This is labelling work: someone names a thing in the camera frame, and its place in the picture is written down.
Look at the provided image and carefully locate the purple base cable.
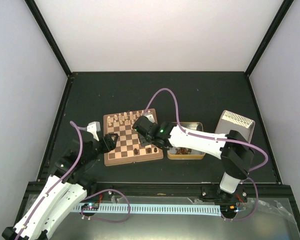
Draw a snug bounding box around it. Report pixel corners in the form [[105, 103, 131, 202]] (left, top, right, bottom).
[[79, 187, 131, 223], [220, 177, 261, 222]]

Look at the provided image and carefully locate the small circuit board right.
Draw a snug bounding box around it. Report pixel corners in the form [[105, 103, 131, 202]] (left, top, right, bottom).
[[220, 205, 247, 214]]

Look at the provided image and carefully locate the white slotted cable duct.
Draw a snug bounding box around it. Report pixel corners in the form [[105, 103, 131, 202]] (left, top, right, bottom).
[[71, 203, 221, 217]]

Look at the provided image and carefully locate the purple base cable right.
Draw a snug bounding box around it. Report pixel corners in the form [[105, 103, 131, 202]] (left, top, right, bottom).
[[220, 177, 261, 222]]

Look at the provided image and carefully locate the yellow bear metal tin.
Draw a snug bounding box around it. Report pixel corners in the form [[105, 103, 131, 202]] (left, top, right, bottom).
[[167, 122, 206, 160]]

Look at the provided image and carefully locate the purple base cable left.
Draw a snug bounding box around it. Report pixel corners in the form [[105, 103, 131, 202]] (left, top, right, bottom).
[[79, 187, 131, 223]]

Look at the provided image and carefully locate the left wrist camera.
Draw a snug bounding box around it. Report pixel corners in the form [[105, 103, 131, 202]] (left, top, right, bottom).
[[86, 121, 101, 141]]

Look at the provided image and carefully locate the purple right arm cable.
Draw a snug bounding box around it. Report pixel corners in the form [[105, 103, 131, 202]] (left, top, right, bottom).
[[142, 87, 269, 173]]

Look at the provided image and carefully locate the pink tin lid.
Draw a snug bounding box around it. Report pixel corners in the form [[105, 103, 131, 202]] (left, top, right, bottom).
[[215, 110, 255, 143]]

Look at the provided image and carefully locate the wooden chess board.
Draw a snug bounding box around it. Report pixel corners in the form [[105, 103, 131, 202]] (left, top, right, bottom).
[[103, 110, 164, 167]]

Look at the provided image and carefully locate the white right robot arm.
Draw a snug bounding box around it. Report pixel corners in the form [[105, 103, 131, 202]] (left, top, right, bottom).
[[132, 116, 255, 202]]

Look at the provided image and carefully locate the white queen piece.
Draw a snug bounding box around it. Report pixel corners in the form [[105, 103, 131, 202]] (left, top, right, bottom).
[[129, 111, 134, 119]]

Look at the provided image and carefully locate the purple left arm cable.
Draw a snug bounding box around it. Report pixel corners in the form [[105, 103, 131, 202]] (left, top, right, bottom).
[[13, 121, 96, 240]]

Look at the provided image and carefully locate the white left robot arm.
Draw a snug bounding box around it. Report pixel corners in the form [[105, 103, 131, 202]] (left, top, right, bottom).
[[1, 133, 119, 240]]

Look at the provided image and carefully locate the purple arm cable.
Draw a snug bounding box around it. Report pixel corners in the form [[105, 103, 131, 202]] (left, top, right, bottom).
[[13, 121, 96, 240], [142, 87, 269, 173]]

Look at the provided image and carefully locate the small circuit board left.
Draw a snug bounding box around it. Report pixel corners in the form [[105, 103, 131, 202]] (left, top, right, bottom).
[[81, 203, 99, 211]]

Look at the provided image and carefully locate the small circuit board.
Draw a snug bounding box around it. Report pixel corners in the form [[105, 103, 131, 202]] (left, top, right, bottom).
[[81, 203, 99, 211], [220, 205, 247, 214]]

